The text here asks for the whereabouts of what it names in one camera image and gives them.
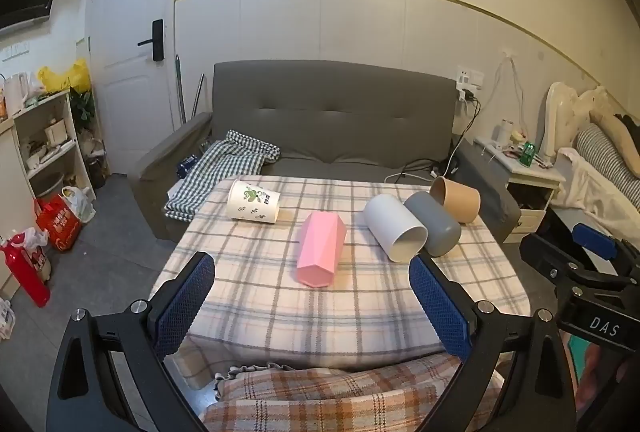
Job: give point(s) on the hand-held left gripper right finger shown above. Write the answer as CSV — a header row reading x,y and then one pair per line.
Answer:
x,y
442,312

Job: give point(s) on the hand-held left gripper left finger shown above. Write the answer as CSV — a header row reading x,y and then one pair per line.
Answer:
x,y
184,304

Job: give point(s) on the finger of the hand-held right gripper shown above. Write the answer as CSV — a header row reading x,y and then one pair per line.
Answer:
x,y
595,239
545,257

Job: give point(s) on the pink faceted cup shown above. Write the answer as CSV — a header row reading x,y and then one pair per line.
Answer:
x,y
321,249

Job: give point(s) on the grey cup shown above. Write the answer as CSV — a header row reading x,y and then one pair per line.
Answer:
x,y
434,223

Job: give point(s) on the plain white cup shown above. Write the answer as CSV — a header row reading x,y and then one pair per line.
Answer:
x,y
395,226

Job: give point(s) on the tan cup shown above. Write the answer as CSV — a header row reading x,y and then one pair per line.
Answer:
x,y
456,198

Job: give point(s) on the white cup with green print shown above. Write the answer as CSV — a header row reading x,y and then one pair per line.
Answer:
x,y
252,202

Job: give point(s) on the person's right hand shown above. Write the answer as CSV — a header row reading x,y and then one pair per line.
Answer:
x,y
602,377

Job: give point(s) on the white bed sheet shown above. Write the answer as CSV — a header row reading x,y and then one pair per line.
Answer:
x,y
585,184

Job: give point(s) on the white nightstand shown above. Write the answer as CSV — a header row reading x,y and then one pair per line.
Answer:
x,y
532,179

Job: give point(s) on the checked tablecloth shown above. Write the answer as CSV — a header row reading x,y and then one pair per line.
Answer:
x,y
260,282

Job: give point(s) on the striped pillow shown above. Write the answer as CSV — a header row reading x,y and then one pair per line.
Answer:
x,y
605,155

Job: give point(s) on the white bottle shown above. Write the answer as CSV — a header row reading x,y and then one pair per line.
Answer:
x,y
506,134

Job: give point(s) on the cream bed headboard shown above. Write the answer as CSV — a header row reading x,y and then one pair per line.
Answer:
x,y
562,112

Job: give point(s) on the orange plaid blanket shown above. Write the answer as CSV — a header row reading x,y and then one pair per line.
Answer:
x,y
340,394

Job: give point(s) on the small blue object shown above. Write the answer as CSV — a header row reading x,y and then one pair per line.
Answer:
x,y
187,165

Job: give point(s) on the white plastic bag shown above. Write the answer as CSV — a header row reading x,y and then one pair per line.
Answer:
x,y
80,204

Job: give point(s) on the green checked cloth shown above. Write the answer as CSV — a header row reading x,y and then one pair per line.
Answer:
x,y
220,165

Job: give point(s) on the red shopping bag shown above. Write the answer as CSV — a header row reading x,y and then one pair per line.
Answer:
x,y
59,224

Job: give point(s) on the red canister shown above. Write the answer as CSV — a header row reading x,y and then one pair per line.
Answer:
x,y
25,274

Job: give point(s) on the black charger plug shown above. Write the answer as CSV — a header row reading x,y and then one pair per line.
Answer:
x,y
470,95

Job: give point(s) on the white shelf unit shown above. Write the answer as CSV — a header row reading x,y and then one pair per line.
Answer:
x,y
50,147

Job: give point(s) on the grey stick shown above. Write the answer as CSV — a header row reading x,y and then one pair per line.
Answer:
x,y
198,95

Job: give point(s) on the white door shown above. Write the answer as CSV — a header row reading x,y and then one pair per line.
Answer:
x,y
125,102

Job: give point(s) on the green potted plant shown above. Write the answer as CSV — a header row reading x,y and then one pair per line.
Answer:
x,y
86,112

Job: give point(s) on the grey sofa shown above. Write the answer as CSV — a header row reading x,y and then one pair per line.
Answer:
x,y
325,122

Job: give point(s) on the yellow plastic bag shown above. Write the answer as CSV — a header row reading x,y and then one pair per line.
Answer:
x,y
65,77

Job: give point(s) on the white kettle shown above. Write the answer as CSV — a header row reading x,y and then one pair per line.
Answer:
x,y
16,93

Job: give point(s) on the white wall outlet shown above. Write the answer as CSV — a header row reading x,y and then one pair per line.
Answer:
x,y
469,78

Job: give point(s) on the white wall switch panel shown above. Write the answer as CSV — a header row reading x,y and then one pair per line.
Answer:
x,y
14,51

